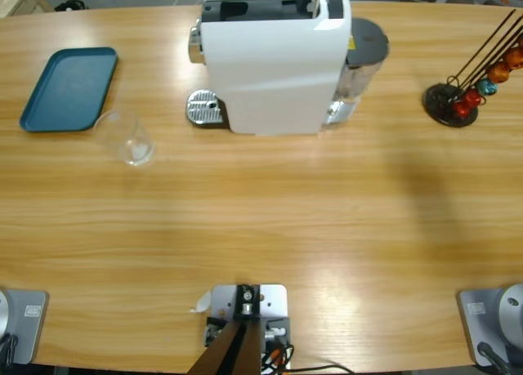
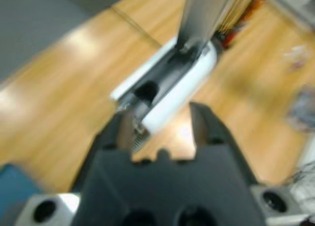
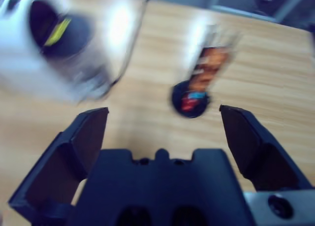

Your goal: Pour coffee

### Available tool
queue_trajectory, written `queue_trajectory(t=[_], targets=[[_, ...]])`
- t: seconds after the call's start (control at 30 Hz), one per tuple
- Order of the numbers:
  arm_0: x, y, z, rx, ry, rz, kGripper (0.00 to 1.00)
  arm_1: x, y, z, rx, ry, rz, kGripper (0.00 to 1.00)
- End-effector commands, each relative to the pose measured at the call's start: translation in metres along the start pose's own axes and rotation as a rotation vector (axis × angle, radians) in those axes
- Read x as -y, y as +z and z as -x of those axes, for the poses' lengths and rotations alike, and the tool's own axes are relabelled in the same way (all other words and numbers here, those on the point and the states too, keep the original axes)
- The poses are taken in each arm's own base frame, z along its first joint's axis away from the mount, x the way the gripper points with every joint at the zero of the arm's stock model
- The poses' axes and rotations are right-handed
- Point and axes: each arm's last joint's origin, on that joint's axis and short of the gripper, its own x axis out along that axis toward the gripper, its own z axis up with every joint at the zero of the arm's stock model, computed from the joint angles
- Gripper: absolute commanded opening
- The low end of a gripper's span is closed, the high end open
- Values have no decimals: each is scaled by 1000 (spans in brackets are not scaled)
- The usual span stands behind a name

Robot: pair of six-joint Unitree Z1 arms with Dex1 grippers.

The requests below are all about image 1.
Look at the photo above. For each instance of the clear drinking glass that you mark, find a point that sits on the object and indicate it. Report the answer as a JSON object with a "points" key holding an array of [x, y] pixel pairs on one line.
{"points": [[135, 151]]}

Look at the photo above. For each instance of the white tape piece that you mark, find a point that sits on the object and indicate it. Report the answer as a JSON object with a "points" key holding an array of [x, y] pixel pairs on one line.
{"points": [[203, 303]]}

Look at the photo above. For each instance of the blue plastic tray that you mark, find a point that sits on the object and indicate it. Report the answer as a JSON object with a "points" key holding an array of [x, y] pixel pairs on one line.
{"points": [[65, 89]]}

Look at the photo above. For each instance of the small black object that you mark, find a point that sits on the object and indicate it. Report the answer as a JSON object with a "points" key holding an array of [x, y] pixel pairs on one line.
{"points": [[71, 5]]}

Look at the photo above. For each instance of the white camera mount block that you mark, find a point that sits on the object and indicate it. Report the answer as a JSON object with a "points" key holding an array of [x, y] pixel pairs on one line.
{"points": [[274, 297]]}

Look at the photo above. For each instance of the teal coffee capsule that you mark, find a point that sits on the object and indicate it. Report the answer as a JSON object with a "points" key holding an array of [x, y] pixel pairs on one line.
{"points": [[487, 87]]}

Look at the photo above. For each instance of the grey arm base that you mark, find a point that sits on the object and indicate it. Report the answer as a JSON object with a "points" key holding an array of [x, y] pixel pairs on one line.
{"points": [[28, 326], [482, 326]]}

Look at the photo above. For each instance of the red coffee capsule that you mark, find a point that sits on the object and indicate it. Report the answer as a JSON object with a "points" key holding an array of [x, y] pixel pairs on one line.
{"points": [[461, 110], [472, 98]]}

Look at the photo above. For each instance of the dark camera post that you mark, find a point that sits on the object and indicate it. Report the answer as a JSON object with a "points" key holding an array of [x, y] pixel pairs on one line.
{"points": [[237, 350]]}

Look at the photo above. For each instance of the clear water tank grey lid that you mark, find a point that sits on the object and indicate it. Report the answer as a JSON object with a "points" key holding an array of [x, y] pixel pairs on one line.
{"points": [[367, 40]]}

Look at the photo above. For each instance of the chrome drip tray black base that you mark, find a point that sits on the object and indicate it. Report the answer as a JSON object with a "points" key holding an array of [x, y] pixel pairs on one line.
{"points": [[202, 105]]}

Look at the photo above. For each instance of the white capsule coffee machine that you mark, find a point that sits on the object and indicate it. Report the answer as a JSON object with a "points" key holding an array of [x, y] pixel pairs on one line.
{"points": [[265, 72]]}

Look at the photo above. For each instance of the orange coffee capsule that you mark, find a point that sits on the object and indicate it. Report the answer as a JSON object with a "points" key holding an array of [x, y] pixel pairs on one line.
{"points": [[499, 72], [513, 58]]}

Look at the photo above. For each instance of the black capsule stand thin rods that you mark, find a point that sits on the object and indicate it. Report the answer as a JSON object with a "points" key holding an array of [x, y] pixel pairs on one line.
{"points": [[439, 101]]}

